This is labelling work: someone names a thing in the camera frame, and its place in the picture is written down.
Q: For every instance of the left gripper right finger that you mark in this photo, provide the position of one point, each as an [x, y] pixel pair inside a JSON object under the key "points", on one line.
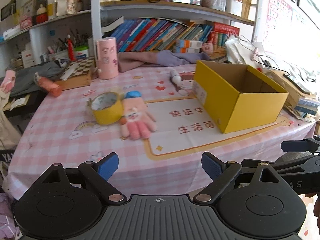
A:
{"points": [[223, 176]]}

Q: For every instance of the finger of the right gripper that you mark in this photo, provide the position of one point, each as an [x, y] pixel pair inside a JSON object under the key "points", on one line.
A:
{"points": [[305, 145]]}

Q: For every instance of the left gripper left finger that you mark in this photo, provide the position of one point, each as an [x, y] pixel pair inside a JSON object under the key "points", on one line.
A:
{"points": [[96, 176]]}

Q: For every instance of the white small bottle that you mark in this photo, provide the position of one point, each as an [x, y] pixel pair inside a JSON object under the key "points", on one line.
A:
{"points": [[175, 77]]}

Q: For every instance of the stack of books and papers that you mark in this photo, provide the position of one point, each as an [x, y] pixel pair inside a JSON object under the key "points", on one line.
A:
{"points": [[303, 106]]}

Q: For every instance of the pink knitted glove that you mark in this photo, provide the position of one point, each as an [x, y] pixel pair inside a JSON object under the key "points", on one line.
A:
{"points": [[137, 122]]}

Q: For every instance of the yellow tape roll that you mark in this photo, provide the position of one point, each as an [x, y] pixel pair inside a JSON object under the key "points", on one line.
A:
{"points": [[106, 108]]}

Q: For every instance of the pink checkered tablecloth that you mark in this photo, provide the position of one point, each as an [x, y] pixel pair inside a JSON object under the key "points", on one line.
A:
{"points": [[158, 133]]}

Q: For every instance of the yellow cardboard box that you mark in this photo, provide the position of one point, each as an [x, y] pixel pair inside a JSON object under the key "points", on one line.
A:
{"points": [[237, 96]]}

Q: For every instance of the blue tape roll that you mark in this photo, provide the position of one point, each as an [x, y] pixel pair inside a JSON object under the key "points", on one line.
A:
{"points": [[133, 94]]}

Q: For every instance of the white canvas tote bag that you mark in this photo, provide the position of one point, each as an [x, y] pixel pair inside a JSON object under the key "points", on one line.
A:
{"points": [[9, 136]]}

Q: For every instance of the wooden chessboard box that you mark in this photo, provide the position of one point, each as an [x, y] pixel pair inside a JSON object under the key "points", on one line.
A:
{"points": [[77, 74]]}

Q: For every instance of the grey folded clothing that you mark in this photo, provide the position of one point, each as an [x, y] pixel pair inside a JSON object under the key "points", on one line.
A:
{"points": [[24, 81]]}

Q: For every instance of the pink cylindrical container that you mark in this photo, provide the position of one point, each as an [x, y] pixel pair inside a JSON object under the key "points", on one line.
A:
{"points": [[107, 59]]}

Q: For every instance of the white pen holder cup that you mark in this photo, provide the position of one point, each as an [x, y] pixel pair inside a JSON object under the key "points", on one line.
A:
{"points": [[62, 55]]}

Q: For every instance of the pink pig plush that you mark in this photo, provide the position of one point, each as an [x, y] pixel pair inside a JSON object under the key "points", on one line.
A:
{"points": [[208, 48]]}

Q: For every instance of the pink purple scarf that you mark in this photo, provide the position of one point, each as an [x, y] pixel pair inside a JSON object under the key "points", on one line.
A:
{"points": [[131, 60]]}

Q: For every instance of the lower orange blue box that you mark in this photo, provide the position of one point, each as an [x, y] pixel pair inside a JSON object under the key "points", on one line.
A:
{"points": [[186, 50]]}

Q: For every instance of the orange blue white box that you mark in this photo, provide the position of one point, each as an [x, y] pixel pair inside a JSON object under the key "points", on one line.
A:
{"points": [[188, 43]]}

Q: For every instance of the red boxed book set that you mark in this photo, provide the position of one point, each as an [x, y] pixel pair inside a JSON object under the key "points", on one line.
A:
{"points": [[220, 33]]}

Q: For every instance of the row of colourful books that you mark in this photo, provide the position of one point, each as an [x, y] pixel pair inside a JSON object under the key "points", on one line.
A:
{"points": [[157, 34]]}

